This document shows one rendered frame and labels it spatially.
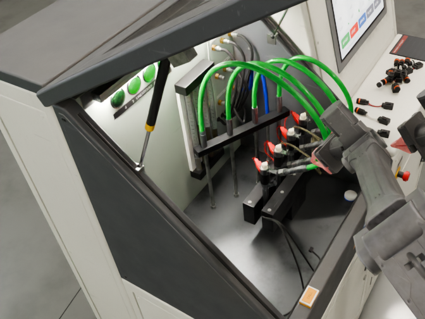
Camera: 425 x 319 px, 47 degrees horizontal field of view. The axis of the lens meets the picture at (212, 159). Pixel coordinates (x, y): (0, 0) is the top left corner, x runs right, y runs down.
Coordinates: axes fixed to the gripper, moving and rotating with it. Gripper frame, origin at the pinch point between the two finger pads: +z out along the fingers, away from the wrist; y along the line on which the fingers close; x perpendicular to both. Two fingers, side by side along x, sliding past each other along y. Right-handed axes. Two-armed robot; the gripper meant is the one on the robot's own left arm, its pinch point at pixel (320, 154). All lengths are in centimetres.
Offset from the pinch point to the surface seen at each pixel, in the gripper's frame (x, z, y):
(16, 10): -221, 394, -63
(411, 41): 9, 49, -89
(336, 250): 23.9, 11.4, 9.3
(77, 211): -30, 35, 49
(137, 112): -38.1, 16.6, 22.1
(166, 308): 8, 41, 49
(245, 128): -14.3, 29.5, -2.7
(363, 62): 0, 41, -60
